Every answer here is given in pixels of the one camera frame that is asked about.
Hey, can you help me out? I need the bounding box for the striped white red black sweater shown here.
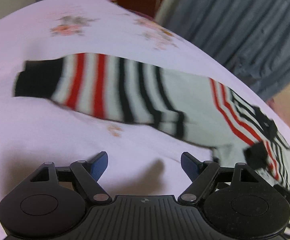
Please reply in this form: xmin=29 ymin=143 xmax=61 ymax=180
xmin=12 ymin=52 xmax=290 ymax=238

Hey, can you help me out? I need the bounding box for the pink floral bed sheet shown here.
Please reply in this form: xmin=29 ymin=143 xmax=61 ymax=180
xmin=0 ymin=0 xmax=290 ymax=239

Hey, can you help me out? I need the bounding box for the blue grey curtain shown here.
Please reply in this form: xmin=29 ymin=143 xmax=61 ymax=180
xmin=164 ymin=0 xmax=290 ymax=100

